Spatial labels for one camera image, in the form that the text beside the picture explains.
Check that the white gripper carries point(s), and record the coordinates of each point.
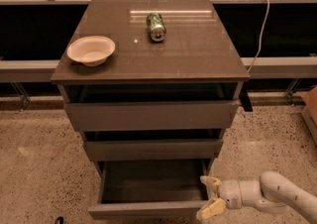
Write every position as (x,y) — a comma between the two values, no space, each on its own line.
(230,193)

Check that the grey bottom drawer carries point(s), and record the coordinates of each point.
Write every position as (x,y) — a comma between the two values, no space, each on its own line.
(151,189)

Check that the grey drawer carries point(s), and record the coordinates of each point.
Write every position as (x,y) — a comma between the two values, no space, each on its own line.
(144,116)
(151,189)
(153,150)

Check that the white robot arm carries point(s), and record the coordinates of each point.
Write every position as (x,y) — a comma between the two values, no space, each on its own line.
(272,193)

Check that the grey middle drawer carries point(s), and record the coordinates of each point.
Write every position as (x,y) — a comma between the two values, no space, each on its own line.
(153,150)

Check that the grey top drawer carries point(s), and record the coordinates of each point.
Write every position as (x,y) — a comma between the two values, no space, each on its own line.
(144,116)

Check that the grey drawer cabinet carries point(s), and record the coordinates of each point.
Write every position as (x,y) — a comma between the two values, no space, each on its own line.
(196,61)

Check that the cardboard box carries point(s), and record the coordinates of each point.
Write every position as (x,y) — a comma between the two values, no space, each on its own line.
(309,112)

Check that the small black object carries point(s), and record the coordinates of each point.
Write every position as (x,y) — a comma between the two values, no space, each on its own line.
(59,220)

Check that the green soda can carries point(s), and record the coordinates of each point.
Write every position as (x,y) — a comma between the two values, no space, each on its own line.
(156,27)

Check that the white paper bowl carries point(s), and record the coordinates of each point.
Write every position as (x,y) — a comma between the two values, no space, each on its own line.
(91,51)

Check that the grey metal railing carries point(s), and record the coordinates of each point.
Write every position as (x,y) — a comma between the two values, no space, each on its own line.
(300,66)

